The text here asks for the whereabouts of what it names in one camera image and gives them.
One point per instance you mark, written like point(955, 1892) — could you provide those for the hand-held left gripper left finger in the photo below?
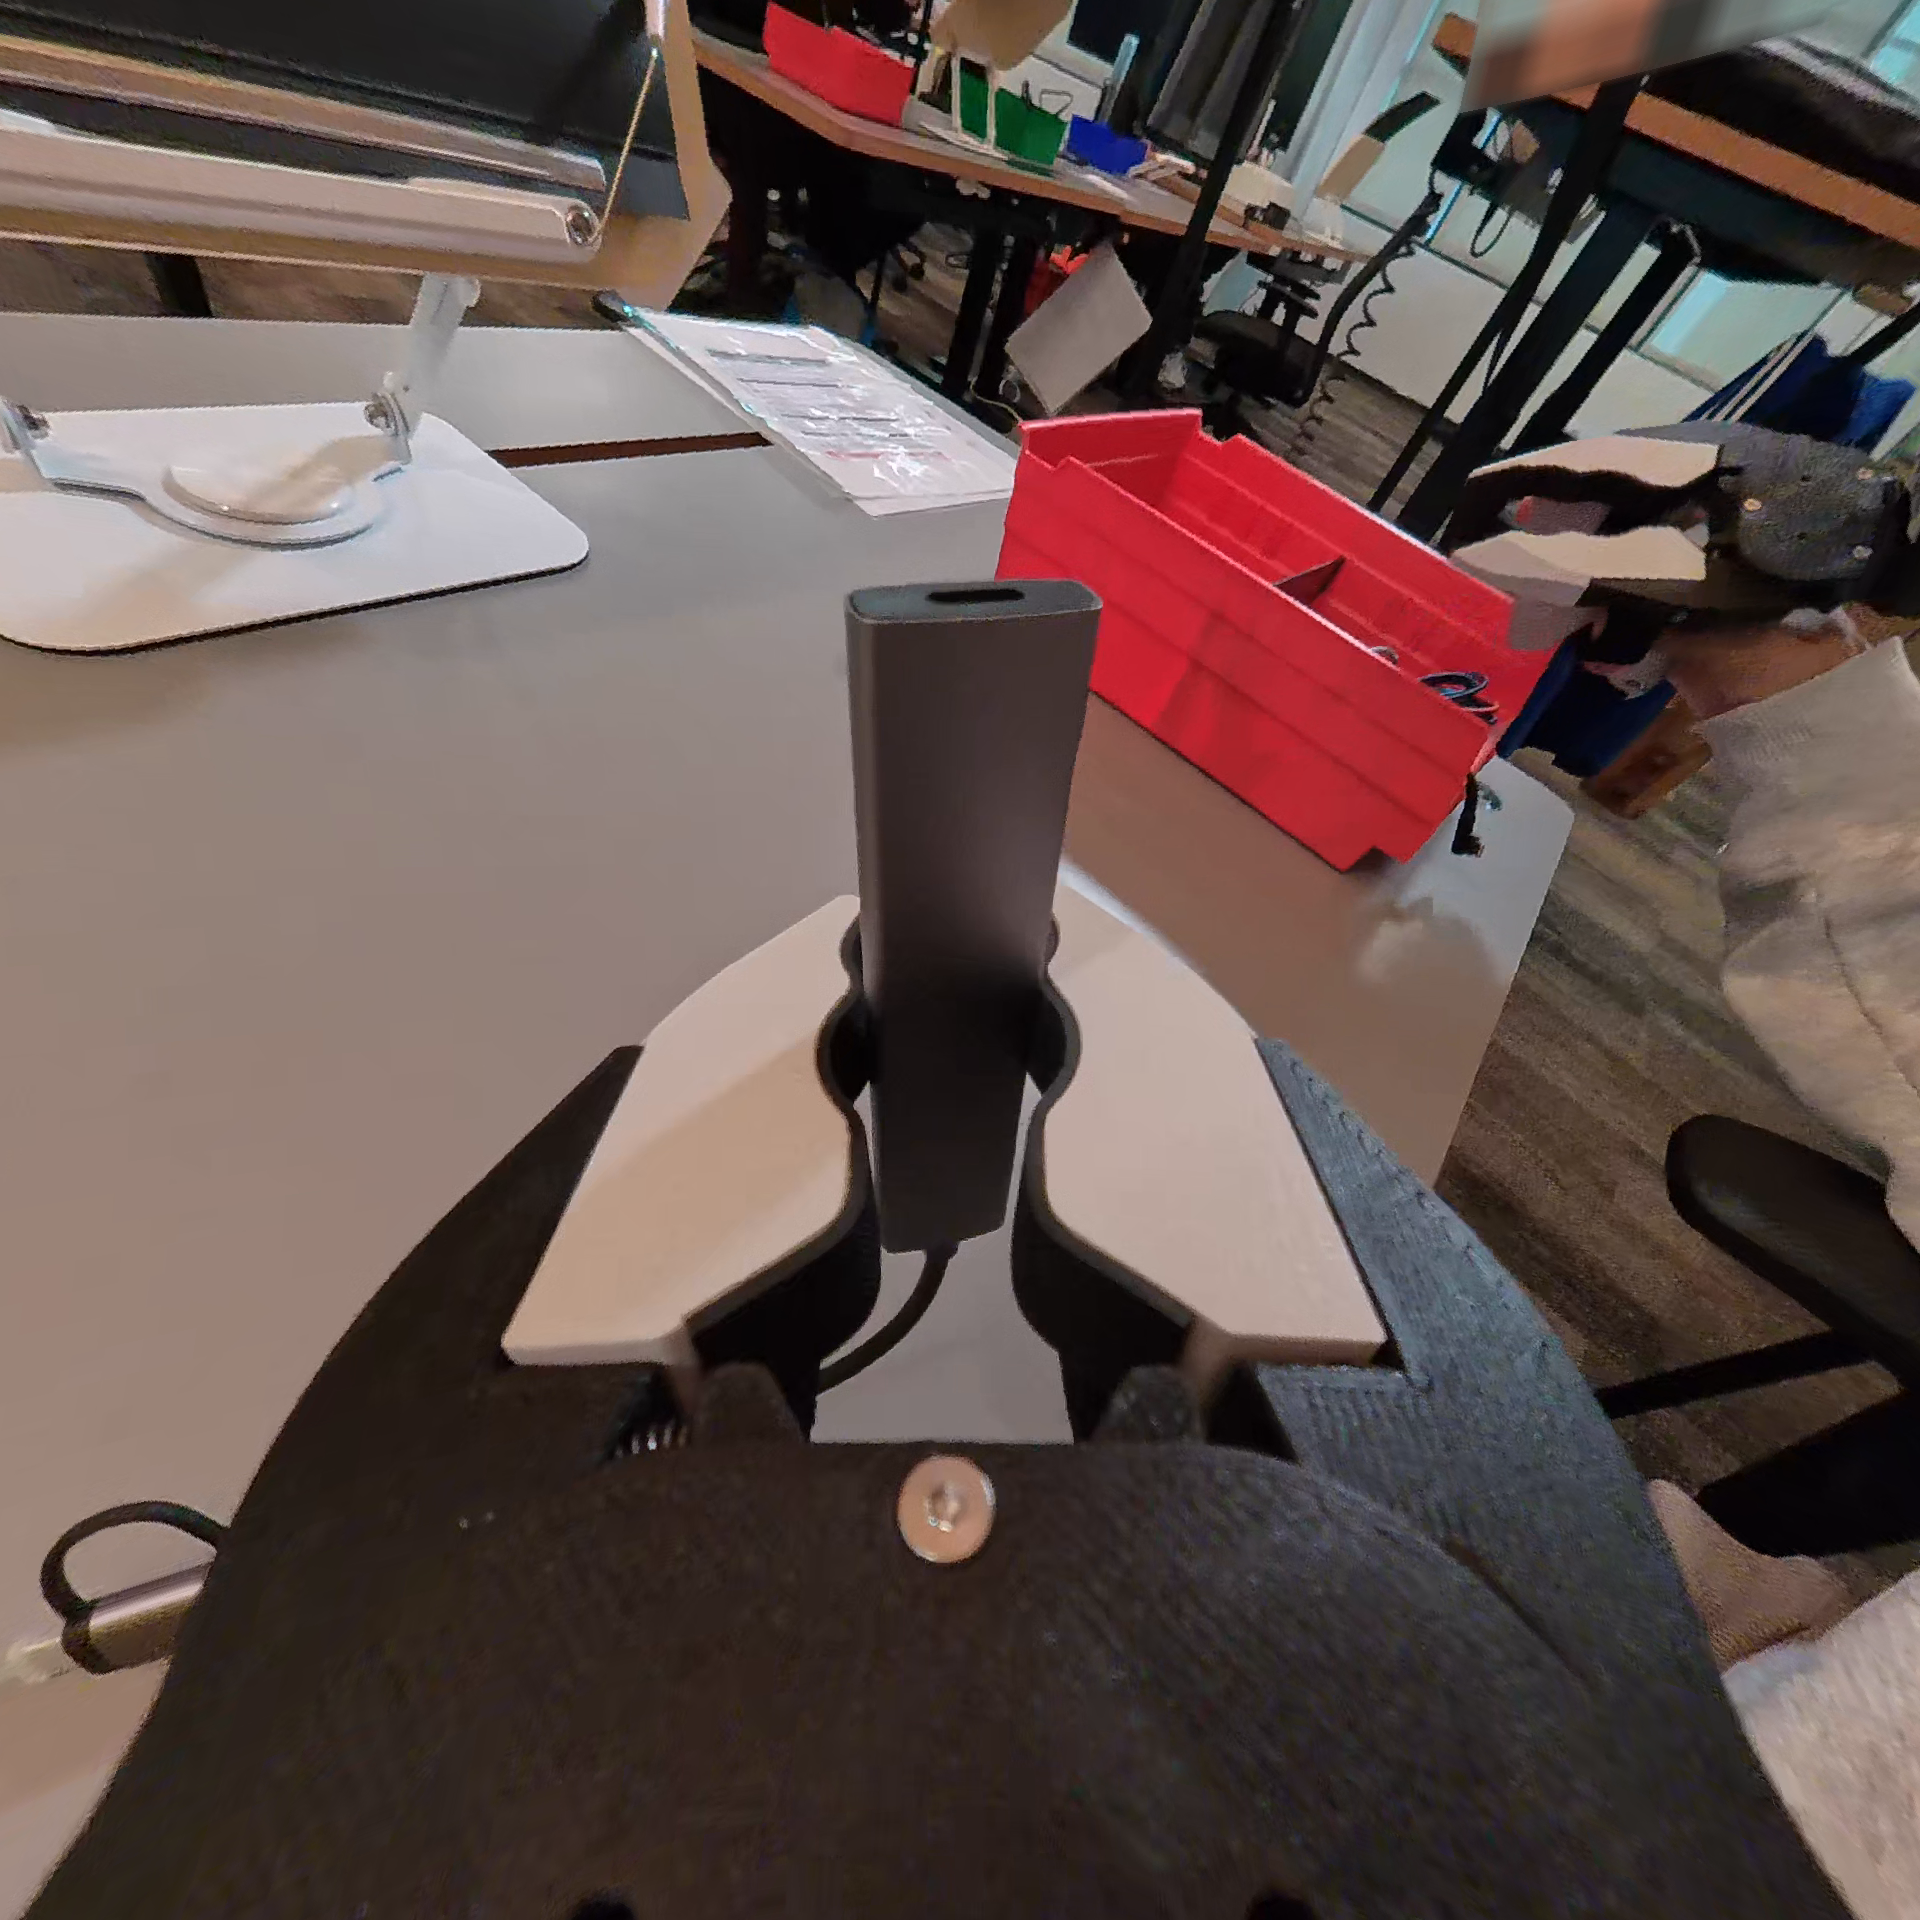
point(706, 1170)

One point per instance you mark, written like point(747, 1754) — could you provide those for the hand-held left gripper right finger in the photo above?
point(1201, 1170)

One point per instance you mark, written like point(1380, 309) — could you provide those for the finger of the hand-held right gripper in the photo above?
point(1629, 457)
point(1589, 562)

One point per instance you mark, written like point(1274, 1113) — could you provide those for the grey usb hub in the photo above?
point(961, 839)

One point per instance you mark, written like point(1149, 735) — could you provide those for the person's right hand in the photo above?
point(1770, 645)

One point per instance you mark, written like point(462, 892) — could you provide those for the black legged table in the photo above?
point(1725, 150)

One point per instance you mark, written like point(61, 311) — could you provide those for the red plastic bin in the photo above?
point(1201, 630)

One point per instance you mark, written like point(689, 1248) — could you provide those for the wooden edged desk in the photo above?
point(1142, 201)

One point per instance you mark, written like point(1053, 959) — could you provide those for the grey panel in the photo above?
point(1081, 330)

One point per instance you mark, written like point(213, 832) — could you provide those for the small blue bin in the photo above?
point(1108, 145)

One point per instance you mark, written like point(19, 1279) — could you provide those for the small green bin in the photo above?
point(1009, 120)

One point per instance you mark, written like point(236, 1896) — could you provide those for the silver laptop stand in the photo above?
point(300, 570)

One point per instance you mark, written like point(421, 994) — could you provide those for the laminated paper sheet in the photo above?
point(839, 406)

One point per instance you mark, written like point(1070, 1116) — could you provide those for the small red bin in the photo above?
point(834, 54)

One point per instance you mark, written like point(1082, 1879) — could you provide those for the dark laptop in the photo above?
point(375, 45)

